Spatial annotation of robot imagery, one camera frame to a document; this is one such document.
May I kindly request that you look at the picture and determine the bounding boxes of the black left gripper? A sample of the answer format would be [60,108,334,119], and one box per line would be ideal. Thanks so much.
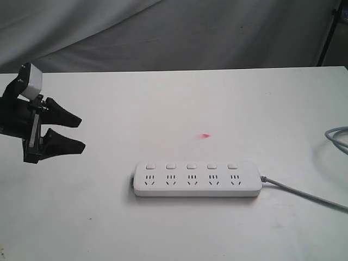
[1,78,85,164]

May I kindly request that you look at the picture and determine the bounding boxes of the white five-outlet power strip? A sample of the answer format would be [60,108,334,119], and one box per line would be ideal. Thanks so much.
[133,160,263,197]

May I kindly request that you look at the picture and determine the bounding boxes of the white backdrop cloth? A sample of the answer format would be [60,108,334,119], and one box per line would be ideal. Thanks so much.
[1,1,340,73]

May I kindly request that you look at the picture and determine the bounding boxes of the black tripod stand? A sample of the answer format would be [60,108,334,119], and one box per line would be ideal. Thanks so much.
[316,0,344,67]

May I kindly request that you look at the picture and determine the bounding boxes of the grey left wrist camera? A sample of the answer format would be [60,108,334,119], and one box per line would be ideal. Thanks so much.
[17,63,42,100]

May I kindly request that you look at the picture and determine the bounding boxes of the grey power cable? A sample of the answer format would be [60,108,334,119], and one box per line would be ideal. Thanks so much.
[260,127,348,213]

